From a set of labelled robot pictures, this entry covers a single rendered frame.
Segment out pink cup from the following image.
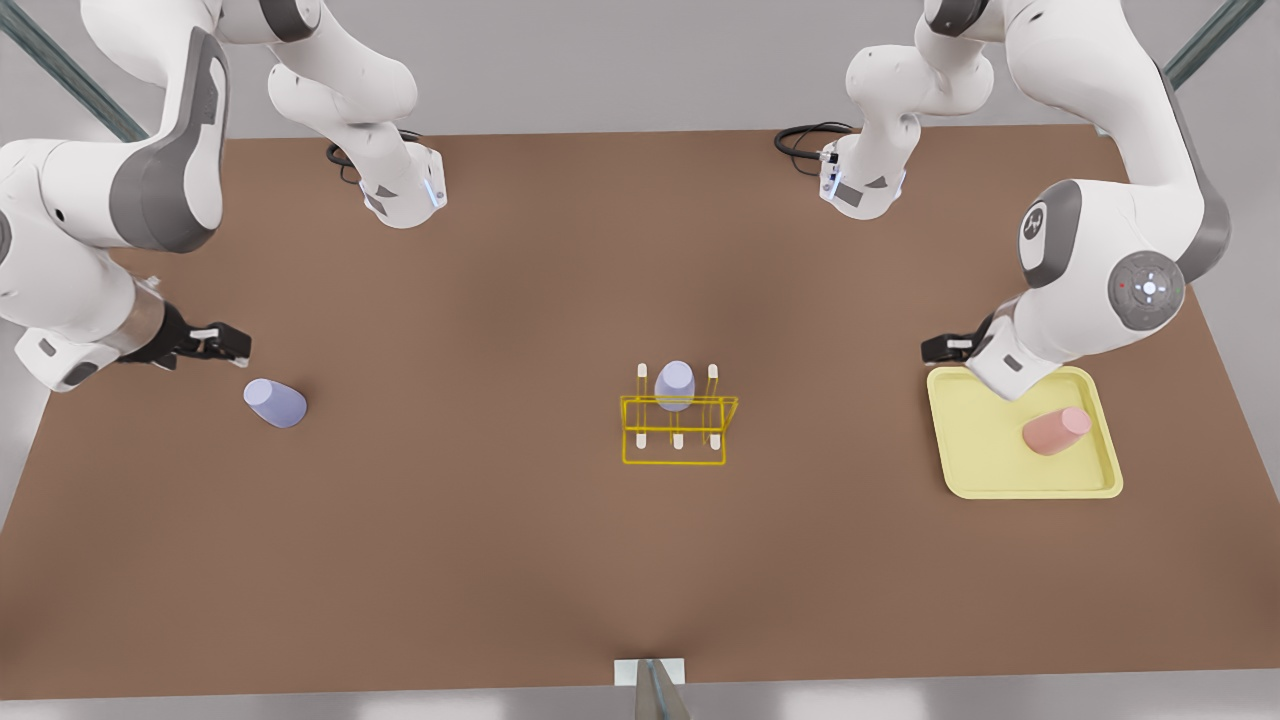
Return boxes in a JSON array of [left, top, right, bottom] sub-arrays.
[[1022, 406, 1093, 457]]

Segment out black cable loop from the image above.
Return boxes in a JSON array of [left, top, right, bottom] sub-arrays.
[[327, 129, 425, 186], [774, 122, 857, 167]]

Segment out yellow wire cup rack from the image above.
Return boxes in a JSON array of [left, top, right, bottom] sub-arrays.
[[620, 363, 740, 467]]

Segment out lavender cup lying sideways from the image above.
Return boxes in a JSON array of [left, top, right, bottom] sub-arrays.
[[243, 378, 308, 430]]

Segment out lavender cup upside down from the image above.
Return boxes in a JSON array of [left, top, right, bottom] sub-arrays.
[[655, 361, 696, 413]]

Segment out silver frame post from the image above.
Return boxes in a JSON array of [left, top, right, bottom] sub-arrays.
[[1164, 0, 1267, 89], [614, 658, 691, 720], [0, 0, 149, 143]]

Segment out pale yellow tray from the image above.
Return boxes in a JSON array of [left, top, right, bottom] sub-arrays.
[[926, 366, 1124, 500]]

